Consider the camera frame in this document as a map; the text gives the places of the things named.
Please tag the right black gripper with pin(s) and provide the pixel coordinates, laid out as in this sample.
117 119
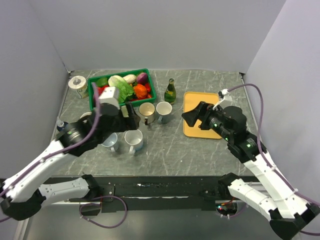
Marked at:
206 111

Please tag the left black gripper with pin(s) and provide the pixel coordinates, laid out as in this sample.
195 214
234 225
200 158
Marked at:
131 122

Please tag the light blue mug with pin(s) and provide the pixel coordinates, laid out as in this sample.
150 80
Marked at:
134 138

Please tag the cream ribbed mug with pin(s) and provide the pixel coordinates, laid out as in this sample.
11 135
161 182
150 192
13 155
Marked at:
148 112

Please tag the dark grey blue mug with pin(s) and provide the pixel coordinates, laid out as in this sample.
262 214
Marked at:
164 110

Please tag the green mug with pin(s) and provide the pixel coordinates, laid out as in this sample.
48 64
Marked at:
85 116

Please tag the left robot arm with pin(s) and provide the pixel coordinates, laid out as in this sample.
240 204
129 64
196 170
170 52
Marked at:
25 193

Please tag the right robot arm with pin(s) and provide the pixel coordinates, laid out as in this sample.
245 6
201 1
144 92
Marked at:
286 212

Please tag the yellow tray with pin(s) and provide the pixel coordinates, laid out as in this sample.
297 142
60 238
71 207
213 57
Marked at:
190 100

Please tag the green glass bottle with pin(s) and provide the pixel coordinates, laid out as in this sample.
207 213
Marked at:
170 92

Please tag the red chili toy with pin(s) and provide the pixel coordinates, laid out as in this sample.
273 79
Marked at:
148 88

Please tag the orange pumpkin toy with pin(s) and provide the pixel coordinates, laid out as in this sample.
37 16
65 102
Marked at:
140 91

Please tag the green napa cabbage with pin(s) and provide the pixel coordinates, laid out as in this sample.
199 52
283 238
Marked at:
126 91

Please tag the green plastic crate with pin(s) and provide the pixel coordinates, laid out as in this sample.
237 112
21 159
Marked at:
134 101

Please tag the purple onion toy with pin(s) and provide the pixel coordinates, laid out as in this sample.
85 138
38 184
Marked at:
142 78

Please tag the red bell pepper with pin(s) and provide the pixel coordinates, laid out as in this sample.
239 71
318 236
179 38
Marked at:
101 89

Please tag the green bell pepper toy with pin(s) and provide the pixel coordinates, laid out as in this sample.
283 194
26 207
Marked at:
101 82

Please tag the white green paper cup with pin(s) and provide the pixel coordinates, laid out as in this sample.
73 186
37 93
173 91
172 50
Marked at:
78 85

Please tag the orange spray bottle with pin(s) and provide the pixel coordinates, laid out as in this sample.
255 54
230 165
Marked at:
60 125

